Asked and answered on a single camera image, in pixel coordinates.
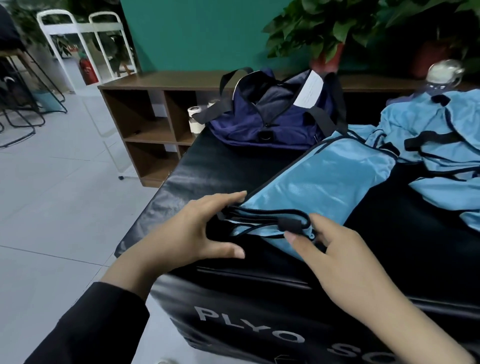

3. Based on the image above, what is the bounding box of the person's right hand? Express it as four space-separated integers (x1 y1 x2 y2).
283 212 410 331

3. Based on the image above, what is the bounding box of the person's left hand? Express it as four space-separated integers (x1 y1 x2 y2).
131 191 249 285

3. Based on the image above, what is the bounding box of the navy blue bag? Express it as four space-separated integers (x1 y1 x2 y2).
193 67 350 151

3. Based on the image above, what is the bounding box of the clear bottle silver cap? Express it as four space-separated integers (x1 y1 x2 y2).
426 60 466 93

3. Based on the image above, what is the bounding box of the person's right forearm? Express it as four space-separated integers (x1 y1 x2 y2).
360 292 480 364

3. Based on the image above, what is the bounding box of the person's left forearm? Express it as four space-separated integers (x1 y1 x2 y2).
26 255 162 364

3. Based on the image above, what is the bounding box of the black leather bench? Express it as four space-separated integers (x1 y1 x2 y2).
114 90 480 364

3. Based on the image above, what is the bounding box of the small white-lidded jar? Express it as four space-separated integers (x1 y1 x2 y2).
187 105 206 135

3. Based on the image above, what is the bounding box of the wooden shelf cabinet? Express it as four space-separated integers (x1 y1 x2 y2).
97 71 480 189

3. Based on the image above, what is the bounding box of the red bottle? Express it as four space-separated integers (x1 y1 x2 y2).
78 58 99 86

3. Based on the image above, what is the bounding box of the teal bucket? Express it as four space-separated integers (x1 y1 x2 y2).
33 91 65 114

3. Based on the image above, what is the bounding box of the wooden top black stool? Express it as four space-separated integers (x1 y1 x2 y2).
0 48 69 149

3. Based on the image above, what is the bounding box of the white wheeled cart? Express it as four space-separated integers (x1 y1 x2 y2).
36 9 140 181

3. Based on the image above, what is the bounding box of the green plant in red pot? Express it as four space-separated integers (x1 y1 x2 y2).
378 0 480 80
262 0 384 75

